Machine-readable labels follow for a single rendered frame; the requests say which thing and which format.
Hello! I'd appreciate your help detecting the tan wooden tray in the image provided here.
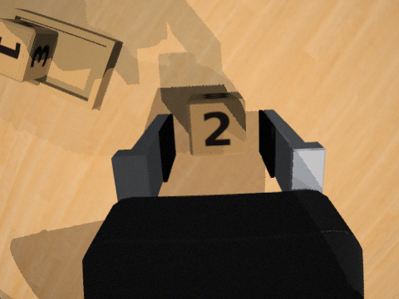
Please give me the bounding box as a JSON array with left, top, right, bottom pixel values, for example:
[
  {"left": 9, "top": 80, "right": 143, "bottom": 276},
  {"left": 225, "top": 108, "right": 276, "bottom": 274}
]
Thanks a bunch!
[{"left": 10, "top": 8, "right": 123, "bottom": 110}]

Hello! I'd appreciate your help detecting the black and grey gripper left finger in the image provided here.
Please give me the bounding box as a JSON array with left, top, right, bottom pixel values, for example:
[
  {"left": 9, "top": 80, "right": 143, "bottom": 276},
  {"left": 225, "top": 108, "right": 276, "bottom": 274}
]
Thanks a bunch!
[{"left": 111, "top": 114, "right": 176, "bottom": 201}]

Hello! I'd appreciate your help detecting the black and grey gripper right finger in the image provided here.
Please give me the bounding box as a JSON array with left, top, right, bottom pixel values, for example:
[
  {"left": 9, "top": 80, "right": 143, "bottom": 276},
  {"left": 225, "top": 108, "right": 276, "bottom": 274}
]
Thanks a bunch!
[{"left": 259, "top": 110, "right": 326, "bottom": 193}]

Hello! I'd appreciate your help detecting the tan wooden number cube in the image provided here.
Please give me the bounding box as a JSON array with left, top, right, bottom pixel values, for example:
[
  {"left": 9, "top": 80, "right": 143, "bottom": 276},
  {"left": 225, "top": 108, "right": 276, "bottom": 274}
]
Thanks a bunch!
[
  {"left": 187, "top": 92, "right": 246, "bottom": 156},
  {"left": 0, "top": 18, "right": 57, "bottom": 82}
]

